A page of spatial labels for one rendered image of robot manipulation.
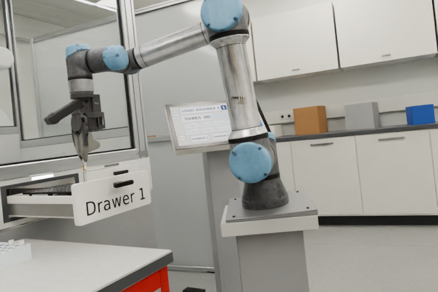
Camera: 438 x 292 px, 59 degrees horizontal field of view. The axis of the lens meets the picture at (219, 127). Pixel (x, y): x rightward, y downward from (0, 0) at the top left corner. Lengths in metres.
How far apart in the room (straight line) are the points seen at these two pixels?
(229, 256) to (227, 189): 0.35
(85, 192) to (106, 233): 0.55
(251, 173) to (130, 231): 0.80
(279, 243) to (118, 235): 0.73
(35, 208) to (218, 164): 1.05
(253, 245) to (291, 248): 0.11
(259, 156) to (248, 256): 0.33
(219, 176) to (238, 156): 1.00
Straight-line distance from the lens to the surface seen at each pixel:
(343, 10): 4.35
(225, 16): 1.08
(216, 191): 2.06
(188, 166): 2.95
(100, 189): 1.15
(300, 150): 3.95
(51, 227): 1.48
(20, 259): 1.11
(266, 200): 1.21
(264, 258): 1.23
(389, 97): 4.56
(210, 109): 2.10
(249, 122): 1.08
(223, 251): 2.13
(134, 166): 1.72
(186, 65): 2.95
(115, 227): 1.67
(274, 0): 4.92
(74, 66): 1.28
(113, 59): 1.22
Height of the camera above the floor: 1.03
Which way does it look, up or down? 1 degrees up
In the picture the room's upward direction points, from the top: 6 degrees counter-clockwise
